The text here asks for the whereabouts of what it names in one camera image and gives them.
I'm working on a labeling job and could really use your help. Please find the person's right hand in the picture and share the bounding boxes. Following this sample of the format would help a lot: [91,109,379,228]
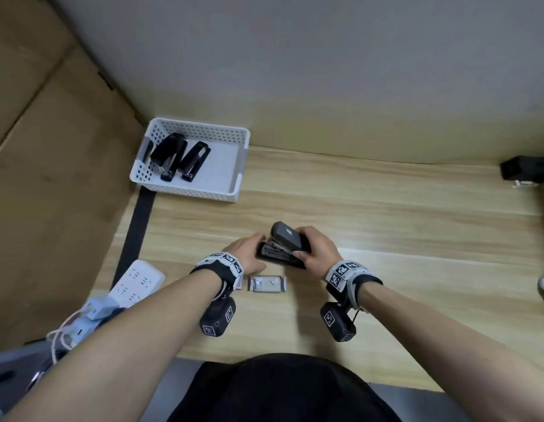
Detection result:
[293,226,344,280]

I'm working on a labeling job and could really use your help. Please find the person's left hand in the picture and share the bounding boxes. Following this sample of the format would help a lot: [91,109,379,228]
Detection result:
[227,233,268,270]

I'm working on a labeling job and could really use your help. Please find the black stapler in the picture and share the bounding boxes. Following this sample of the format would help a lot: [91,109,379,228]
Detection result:
[178,141,211,183]
[255,221,312,270]
[150,132,188,182]

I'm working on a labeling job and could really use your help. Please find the person's left forearm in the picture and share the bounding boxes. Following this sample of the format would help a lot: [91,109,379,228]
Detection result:
[4,270,224,422]

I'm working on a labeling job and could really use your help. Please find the person's right forearm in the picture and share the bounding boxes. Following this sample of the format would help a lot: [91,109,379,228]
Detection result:
[355,283,544,409]

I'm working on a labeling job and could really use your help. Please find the open staple box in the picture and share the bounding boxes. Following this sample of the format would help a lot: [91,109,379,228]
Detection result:
[248,275,288,293]

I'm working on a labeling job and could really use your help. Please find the left wrist marker band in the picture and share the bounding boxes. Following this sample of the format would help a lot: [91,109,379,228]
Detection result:
[189,252,245,300]

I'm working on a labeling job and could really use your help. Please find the wrist marker band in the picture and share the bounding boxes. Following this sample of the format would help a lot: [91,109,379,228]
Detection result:
[326,259,383,310]
[189,252,245,300]

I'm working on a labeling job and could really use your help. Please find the right wrist marker band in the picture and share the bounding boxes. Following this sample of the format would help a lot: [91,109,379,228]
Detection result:
[326,259,383,310]

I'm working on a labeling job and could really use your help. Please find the white perforated plastic basket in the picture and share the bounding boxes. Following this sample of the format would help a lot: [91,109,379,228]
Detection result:
[130,118,251,204]

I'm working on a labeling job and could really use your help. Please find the white power strip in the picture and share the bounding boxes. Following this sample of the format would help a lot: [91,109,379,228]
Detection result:
[108,259,165,309]

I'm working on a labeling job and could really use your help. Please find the person's black shirt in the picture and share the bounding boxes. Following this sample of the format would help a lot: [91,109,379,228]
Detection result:
[167,353,402,422]

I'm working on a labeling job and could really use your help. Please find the white plug adapter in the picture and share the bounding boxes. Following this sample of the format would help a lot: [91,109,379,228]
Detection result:
[80,295,116,321]

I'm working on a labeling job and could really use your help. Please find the brown cardboard panel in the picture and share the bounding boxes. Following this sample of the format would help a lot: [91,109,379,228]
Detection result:
[0,0,149,352]

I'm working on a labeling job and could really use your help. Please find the black box device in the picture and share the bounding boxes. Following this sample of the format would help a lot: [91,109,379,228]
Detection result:
[500,155,544,188]

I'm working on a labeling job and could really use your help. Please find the grey chair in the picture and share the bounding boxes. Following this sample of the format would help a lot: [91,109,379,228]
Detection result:
[0,338,57,422]

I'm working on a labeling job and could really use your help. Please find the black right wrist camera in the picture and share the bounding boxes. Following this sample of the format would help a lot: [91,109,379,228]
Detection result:
[320,302,357,343]

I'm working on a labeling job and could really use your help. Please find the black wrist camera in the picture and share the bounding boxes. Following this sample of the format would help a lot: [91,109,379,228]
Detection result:
[320,302,357,343]
[199,296,236,337]

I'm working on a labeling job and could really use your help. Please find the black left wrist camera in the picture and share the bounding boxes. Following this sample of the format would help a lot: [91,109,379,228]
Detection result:
[199,296,236,337]

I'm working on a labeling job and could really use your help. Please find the white cable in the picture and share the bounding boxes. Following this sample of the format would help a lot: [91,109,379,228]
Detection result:
[47,303,99,365]

